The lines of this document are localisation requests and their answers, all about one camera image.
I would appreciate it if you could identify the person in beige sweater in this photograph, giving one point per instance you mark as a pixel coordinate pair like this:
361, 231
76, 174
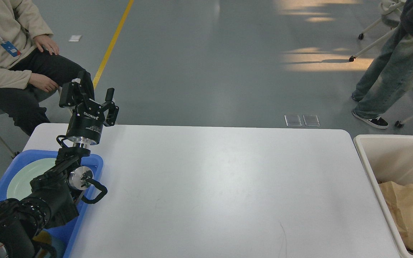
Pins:
29, 60

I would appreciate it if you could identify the green plate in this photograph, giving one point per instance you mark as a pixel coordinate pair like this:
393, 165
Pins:
19, 187

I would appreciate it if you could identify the brown paper bag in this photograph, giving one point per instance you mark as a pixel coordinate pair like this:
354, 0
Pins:
399, 200

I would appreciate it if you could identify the dark teal mug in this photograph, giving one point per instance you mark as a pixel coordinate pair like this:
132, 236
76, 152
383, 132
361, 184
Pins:
48, 245

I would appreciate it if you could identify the white plastic bin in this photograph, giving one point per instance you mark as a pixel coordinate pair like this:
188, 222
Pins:
387, 157

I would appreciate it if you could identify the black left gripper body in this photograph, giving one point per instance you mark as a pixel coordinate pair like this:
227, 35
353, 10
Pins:
86, 122

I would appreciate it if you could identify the person in blue jeans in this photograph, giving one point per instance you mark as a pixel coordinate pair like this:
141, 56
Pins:
389, 76

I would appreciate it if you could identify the blue plastic tray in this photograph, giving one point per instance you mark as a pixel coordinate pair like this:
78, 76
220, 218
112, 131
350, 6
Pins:
67, 233

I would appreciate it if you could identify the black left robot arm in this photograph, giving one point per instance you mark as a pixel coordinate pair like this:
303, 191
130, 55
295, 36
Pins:
56, 193

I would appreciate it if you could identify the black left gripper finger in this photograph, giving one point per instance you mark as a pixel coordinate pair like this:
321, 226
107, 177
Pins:
112, 109
77, 90

